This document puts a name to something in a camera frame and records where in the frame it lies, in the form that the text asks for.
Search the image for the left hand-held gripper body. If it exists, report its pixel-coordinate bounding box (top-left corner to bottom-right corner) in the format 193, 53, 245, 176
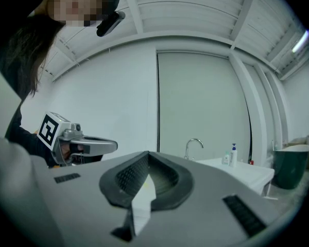
37, 111, 91, 166

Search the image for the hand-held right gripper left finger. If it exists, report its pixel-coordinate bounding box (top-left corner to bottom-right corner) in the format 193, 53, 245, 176
30, 150, 150, 247

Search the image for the dark green bathtub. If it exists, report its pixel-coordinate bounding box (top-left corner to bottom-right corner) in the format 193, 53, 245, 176
272, 145, 309, 190

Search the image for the person's black top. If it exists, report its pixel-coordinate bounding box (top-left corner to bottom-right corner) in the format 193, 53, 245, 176
4, 96, 25, 145

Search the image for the white blue pump bottle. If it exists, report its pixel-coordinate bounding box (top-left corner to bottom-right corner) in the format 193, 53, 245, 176
229, 143, 238, 168

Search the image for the person's left forearm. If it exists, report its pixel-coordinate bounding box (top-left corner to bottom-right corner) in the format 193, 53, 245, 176
9, 107, 55, 168

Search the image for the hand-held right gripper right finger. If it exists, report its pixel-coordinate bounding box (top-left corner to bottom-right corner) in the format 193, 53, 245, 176
136, 151, 297, 247

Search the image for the chrome faucet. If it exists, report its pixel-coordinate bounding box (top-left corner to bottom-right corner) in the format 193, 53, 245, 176
184, 137, 204, 161

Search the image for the person's face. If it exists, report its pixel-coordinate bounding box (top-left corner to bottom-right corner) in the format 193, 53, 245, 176
28, 0, 111, 28

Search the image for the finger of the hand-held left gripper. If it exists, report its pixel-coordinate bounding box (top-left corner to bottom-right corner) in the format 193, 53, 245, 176
82, 136, 118, 156

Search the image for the black head-worn camera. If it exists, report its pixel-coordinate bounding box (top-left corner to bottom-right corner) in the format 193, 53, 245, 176
96, 0, 126, 38

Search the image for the person's left hand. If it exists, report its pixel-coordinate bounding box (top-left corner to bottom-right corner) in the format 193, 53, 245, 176
60, 142, 84, 161

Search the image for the ceiling tube light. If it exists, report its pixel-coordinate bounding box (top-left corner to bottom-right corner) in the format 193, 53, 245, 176
291, 30, 309, 54

